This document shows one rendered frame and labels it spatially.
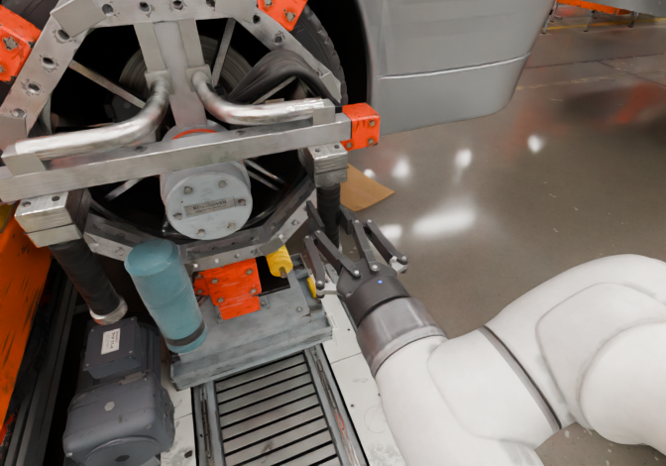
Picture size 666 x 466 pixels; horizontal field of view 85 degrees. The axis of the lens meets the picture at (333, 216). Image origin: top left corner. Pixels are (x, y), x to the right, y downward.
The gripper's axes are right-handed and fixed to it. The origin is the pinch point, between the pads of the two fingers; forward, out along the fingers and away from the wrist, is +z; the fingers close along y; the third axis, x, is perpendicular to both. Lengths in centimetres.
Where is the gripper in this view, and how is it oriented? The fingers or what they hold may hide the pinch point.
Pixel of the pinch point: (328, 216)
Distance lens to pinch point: 57.8
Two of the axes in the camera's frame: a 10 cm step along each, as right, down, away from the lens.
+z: -3.5, -5.9, 7.2
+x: 0.0, -7.7, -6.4
